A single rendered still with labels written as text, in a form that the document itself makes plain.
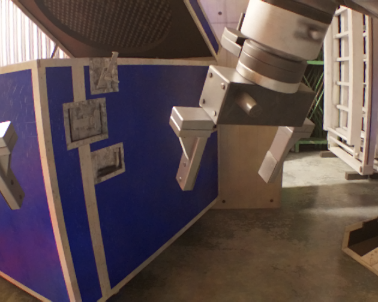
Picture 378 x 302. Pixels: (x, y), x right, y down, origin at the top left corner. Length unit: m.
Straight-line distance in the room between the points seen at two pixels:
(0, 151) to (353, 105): 2.68
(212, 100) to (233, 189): 1.80
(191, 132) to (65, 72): 0.59
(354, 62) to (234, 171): 1.40
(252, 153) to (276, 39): 1.77
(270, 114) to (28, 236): 0.87
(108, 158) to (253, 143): 1.21
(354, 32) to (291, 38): 2.51
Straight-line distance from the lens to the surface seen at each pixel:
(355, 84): 2.81
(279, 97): 0.37
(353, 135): 2.85
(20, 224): 1.08
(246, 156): 2.07
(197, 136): 0.35
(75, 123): 0.92
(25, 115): 0.89
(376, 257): 1.72
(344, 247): 1.78
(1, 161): 0.37
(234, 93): 0.33
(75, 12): 1.99
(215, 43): 1.76
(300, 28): 0.32
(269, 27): 0.32
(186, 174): 0.38
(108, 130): 1.01
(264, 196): 2.17
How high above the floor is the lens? 0.89
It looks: 14 degrees down
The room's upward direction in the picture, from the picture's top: 2 degrees counter-clockwise
